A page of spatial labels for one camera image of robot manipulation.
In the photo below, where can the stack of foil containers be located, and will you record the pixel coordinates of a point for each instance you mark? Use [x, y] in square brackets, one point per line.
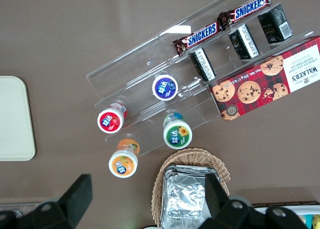
[182, 201]

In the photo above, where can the yellow snack packet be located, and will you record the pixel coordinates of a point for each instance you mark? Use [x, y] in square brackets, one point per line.
[316, 221]

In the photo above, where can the orange lid gum bottle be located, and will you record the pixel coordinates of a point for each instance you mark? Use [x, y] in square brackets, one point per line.
[123, 164]

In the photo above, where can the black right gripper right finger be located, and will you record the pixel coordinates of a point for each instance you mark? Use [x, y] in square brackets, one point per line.
[217, 201]

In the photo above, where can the light tan wicker basket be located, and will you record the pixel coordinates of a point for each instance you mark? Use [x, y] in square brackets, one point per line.
[190, 156]

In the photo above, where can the teal snack packet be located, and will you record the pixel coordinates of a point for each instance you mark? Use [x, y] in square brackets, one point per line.
[307, 221]

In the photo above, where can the cream plastic tray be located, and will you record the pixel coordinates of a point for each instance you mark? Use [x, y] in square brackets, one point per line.
[15, 119]

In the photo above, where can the blue lid gum bottle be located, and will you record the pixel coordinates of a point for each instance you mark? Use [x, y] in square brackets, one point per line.
[165, 87]

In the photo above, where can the red lid gum bottle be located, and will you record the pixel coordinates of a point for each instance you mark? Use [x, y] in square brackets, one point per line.
[110, 120]

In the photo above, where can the red Walkers cookie box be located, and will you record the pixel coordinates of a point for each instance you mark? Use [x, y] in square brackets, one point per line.
[262, 89]

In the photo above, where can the Snickers chocolate bar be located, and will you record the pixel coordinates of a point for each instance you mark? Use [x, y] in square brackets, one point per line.
[201, 34]
[250, 6]

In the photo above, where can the green lid gum bottle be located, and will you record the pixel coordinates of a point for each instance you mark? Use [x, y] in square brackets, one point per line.
[177, 136]

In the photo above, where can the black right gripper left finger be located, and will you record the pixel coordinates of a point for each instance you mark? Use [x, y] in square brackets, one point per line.
[75, 199]

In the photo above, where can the white rectangular snack tray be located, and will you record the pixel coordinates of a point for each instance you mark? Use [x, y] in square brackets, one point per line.
[287, 209]

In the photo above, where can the small black carton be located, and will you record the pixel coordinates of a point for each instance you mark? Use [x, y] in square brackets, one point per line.
[202, 64]
[275, 24]
[243, 41]

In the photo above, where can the clear acrylic tiered stand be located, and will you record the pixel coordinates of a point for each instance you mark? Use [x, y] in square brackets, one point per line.
[130, 71]
[175, 26]

